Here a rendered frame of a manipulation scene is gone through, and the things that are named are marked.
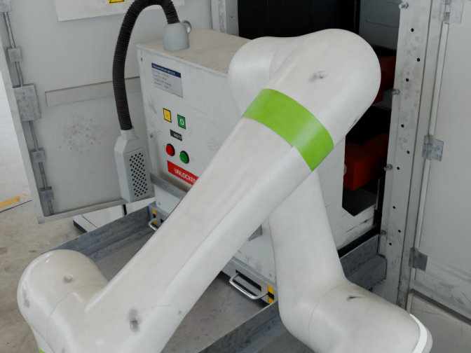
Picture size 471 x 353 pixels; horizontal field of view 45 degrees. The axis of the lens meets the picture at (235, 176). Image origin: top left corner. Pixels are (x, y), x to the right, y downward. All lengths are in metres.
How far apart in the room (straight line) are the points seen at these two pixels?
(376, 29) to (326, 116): 1.46
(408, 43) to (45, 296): 0.92
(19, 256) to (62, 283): 2.55
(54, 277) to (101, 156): 1.09
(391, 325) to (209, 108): 0.65
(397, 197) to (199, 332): 0.57
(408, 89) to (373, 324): 0.64
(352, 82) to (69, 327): 0.43
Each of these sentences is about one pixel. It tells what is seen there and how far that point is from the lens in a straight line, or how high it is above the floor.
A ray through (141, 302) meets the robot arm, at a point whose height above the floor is 1.36.
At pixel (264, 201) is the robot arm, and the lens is 0.67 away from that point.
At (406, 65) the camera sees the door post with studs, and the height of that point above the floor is 1.37.
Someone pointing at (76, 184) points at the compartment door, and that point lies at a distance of 1.83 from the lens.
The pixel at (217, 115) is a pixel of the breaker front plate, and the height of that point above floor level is 1.29.
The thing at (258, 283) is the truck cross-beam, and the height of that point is 0.91.
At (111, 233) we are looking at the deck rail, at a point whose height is 0.88.
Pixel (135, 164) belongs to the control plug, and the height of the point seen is 1.11.
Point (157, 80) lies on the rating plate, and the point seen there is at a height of 1.32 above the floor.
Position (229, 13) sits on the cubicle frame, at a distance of 1.72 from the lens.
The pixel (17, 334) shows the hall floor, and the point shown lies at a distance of 2.79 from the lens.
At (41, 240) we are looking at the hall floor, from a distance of 3.36.
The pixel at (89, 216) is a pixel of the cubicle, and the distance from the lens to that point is 3.12.
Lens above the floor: 1.77
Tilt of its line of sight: 28 degrees down
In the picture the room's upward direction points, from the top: 3 degrees counter-clockwise
